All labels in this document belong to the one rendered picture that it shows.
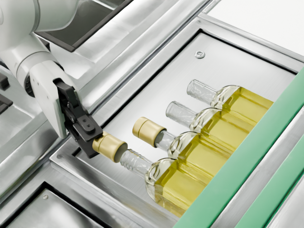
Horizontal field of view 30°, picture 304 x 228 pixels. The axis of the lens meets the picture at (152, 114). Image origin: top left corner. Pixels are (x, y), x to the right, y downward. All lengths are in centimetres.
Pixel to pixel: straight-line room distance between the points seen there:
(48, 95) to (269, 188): 39
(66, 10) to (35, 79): 15
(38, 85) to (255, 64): 46
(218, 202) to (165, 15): 70
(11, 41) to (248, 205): 53
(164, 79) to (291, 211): 57
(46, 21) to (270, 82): 45
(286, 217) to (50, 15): 56
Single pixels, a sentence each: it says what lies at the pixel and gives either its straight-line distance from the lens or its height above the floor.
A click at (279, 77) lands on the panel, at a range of 115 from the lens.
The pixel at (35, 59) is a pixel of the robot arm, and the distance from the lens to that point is 97.
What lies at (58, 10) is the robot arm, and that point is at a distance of 101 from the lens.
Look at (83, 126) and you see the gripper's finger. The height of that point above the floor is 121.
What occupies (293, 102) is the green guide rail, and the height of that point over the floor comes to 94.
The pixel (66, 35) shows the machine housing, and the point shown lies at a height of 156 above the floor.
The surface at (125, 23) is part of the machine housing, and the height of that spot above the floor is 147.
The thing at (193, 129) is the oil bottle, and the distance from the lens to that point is 86.
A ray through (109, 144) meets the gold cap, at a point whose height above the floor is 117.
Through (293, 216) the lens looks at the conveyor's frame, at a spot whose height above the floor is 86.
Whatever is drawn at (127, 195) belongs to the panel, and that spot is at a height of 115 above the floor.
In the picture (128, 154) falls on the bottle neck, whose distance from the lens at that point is 85.
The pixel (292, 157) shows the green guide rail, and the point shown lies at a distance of 70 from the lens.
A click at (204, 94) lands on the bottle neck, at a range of 92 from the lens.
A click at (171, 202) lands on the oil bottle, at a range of 81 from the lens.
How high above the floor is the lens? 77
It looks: 25 degrees up
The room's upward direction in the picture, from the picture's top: 61 degrees counter-clockwise
